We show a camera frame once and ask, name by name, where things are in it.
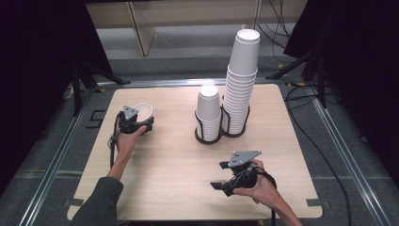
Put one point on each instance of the dark curtain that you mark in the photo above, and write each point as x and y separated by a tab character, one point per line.
363	78
34	78

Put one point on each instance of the tall stack of paper cups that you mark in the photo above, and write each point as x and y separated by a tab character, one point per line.
243	62

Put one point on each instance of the black metal stand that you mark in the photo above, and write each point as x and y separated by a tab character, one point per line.
320	81
76	91

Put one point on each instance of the person's right hand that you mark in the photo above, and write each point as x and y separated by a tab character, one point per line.
263	191

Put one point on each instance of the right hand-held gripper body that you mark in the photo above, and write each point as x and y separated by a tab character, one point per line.
243	175

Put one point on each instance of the single white paper cup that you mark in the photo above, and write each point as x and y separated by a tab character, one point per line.
145	110

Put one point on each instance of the person's left hand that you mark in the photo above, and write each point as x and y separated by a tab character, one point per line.
125	144

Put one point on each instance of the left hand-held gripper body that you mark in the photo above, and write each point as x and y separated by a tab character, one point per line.
129	114

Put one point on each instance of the light wooden furniture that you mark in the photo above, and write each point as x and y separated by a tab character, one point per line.
142	34

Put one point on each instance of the short stack of paper cups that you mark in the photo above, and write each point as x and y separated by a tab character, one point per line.
208	105

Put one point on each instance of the black double cup holder rack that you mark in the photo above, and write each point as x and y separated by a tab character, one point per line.
207	142

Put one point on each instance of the aluminium floor rail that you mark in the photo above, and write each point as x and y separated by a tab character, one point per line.
175	82
53	166
348	163

